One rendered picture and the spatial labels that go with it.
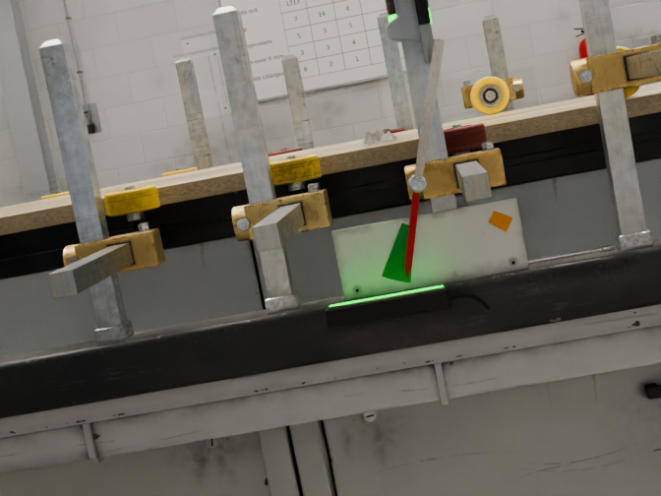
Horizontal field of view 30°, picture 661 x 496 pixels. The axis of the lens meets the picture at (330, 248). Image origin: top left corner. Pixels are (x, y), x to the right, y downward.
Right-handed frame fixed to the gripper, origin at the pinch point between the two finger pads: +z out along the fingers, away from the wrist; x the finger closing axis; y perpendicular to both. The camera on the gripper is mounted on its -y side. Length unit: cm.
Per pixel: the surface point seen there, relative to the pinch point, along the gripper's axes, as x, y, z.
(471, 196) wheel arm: 23.4, -1.2, 17.8
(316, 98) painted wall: -728, 73, -9
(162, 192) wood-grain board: -22, 44, 13
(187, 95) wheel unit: -115, 54, -5
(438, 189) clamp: -5.1, 2.3, 18.4
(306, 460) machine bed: -28, 31, 59
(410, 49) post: -5.9, 2.7, -1.1
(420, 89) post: -5.9, 2.3, 4.4
